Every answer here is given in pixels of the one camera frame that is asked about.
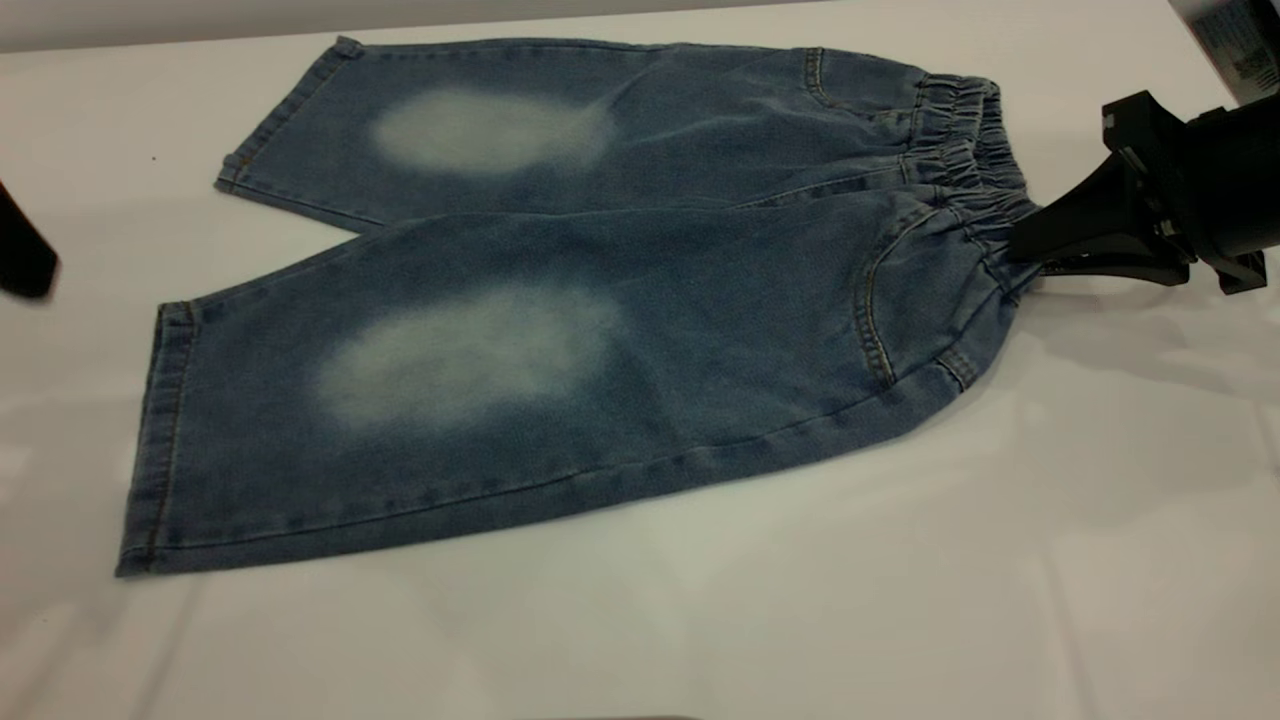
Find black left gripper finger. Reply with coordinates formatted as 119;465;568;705
0;180;59;301

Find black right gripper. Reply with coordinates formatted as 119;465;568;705
1005;90;1280;295

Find blue denim jeans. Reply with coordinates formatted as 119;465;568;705
115;35;1046;579

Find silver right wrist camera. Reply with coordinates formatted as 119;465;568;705
1168;0;1280;106

